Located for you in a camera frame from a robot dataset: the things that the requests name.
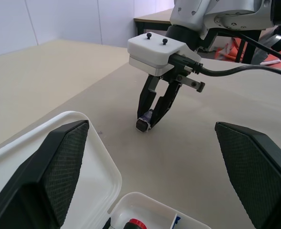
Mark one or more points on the black marker with red cap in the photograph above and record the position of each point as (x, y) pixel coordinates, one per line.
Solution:
(136, 223)

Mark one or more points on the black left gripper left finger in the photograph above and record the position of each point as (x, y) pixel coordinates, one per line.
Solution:
(35, 181)

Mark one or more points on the wooden table with black legs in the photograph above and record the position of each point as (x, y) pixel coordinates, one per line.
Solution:
(154, 17)

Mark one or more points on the black eraser with paper sleeve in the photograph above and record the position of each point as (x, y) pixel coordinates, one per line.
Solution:
(141, 124)

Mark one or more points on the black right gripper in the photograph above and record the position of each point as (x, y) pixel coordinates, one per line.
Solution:
(176, 75)

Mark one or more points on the white plastic pencil case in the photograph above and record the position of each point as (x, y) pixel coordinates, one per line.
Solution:
(99, 167)

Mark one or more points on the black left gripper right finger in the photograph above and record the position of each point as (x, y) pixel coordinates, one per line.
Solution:
(257, 171)

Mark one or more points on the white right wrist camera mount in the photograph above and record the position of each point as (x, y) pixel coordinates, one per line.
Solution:
(152, 48)

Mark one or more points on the red fabric item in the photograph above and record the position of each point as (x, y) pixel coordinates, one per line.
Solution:
(222, 53)

